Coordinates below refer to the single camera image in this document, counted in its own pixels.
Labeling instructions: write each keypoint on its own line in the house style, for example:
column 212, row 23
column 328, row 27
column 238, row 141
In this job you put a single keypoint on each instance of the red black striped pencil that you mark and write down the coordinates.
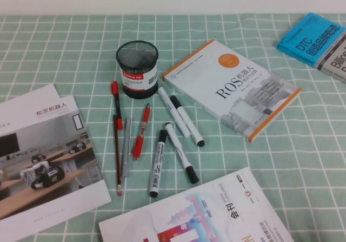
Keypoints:
column 117, row 155

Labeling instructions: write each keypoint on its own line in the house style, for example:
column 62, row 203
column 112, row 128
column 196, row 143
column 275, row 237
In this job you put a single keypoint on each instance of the red gel pen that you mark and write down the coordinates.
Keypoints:
column 140, row 133

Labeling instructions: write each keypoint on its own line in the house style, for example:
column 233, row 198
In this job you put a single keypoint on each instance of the black mesh pen holder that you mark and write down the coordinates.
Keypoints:
column 135, row 79

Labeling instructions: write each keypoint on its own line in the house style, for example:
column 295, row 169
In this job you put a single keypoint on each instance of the white marker with white cap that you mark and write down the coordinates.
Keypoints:
column 173, row 110

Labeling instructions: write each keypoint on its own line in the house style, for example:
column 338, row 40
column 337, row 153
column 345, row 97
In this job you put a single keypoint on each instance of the white marker with black caps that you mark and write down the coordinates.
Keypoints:
column 186, row 120
column 178, row 150

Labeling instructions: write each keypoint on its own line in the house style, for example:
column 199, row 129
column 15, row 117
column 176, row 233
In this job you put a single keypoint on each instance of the white marker with printed label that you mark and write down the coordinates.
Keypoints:
column 159, row 160

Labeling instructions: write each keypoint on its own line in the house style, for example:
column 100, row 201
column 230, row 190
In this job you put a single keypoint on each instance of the black marker with red cap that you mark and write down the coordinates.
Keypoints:
column 118, row 106

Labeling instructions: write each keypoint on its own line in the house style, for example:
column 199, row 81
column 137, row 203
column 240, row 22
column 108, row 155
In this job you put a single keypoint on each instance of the white ROS robotics book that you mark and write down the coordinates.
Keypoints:
column 229, row 85

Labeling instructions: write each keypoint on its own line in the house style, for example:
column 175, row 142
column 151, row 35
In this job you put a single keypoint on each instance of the white show catalogue magazine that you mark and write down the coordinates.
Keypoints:
column 216, row 220

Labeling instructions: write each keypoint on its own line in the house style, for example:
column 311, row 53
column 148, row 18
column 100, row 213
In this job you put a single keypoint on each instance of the white brochure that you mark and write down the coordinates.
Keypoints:
column 40, row 93

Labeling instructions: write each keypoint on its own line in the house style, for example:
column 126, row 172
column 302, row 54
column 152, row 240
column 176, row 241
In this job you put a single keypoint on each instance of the green checked tablecloth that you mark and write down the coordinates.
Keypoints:
column 54, row 49

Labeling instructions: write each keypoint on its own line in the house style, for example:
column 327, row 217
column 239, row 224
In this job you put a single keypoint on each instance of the robot classroom photo brochure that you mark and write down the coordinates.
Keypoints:
column 40, row 150

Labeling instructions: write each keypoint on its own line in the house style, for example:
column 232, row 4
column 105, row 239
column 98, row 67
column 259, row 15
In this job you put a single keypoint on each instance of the blue DTC book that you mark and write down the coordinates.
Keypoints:
column 305, row 41

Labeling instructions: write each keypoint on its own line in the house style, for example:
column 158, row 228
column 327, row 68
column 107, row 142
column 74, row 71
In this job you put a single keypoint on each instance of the grey Billion book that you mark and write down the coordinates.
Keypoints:
column 335, row 63

